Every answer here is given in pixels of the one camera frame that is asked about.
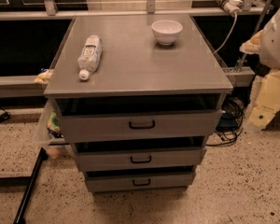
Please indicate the white ceramic bowl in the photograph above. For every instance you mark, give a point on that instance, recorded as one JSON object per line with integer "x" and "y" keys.
{"x": 166, "y": 32}

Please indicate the clear plastic bottle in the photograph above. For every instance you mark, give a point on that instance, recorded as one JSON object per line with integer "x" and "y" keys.
{"x": 90, "y": 56}

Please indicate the white power strip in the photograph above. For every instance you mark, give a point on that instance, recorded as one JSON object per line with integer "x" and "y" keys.
{"x": 232, "y": 7}

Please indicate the grey drawer cabinet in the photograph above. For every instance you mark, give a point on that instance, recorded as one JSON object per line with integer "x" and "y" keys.
{"x": 137, "y": 75}

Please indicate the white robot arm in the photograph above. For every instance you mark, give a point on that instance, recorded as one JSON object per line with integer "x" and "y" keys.
{"x": 270, "y": 47}

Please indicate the clear plastic bag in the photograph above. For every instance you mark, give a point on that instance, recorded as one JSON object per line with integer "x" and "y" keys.
{"x": 48, "y": 134}

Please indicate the black floor frame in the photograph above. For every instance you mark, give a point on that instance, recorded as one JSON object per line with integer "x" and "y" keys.
{"x": 25, "y": 181}

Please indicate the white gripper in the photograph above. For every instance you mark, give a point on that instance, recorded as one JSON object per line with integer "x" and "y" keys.
{"x": 275, "y": 46}

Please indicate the yellow snack packet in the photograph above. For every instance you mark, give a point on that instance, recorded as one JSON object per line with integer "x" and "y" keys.
{"x": 44, "y": 77}

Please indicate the grey drawer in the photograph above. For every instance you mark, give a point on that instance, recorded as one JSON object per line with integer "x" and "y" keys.
{"x": 91, "y": 128}
{"x": 139, "y": 159}
{"x": 133, "y": 182}

